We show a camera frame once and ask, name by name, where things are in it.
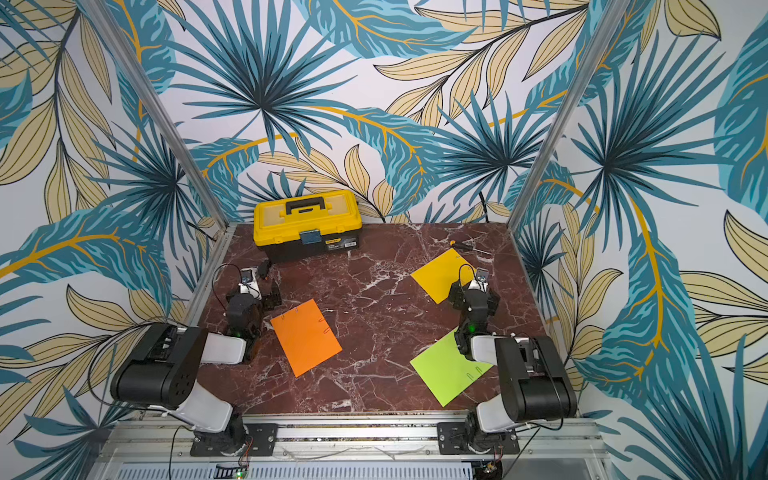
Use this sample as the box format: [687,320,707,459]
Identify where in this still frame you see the yellow paper sheet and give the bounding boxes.
[411,248,475,304]

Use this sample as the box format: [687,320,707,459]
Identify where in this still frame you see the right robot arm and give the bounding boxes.
[438,280,577,454]

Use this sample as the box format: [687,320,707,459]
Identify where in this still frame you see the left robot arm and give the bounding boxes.
[110,282,282,457]

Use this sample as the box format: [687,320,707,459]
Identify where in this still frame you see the orange paper sheet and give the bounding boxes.
[271,300,342,377]

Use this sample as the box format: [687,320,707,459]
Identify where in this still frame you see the lime green paper sheet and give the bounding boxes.
[410,329,492,407]

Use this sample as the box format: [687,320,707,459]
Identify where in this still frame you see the yellow black toolbox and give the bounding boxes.
[253,190,363,263]

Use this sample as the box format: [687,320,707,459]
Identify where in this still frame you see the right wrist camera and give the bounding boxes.
[469,268,489,292]

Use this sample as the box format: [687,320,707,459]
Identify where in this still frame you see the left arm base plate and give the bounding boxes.
[190,423,278,458]

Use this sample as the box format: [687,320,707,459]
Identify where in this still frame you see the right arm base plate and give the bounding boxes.
[437,422,520,455]

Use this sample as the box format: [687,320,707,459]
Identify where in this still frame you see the aluminium front frame rail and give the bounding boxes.
[88,411,618,479]

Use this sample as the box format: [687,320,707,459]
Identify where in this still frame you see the left aluminium corner post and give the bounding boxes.
[80,0,229,230]

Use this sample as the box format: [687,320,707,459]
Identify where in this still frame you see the aluminium corner post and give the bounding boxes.
[80,0,229,230]
[507,1,629,237]

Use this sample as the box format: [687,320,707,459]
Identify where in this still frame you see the right aluminium corner post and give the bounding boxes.
[507,1,629,237]

